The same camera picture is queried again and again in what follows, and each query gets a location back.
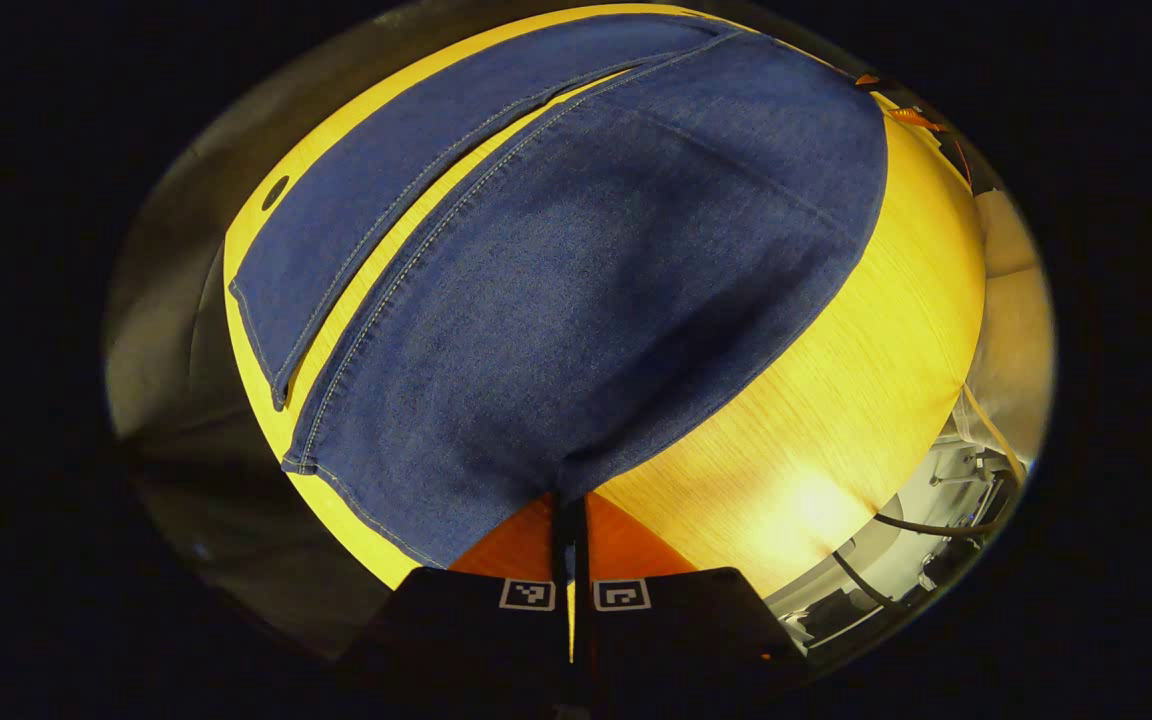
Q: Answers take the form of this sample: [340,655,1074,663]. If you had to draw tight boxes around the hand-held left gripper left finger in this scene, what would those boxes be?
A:
[336,490,575,706]

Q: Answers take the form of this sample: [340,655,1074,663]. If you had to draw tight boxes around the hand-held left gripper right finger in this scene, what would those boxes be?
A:
[576,490,809,708]

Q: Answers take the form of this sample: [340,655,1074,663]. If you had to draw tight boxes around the blue denim jeans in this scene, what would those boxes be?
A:
[228,12,889,571]

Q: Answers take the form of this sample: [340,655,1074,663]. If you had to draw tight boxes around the black backdrop cloth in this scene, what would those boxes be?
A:
[104,60,397,661]

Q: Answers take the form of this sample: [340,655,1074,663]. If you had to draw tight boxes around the black cable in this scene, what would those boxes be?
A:
[873,510,1015,541]
[831,550,892,613]

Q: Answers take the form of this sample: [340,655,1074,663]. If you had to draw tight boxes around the white metal frame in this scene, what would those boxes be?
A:
[766,385,1035,651]

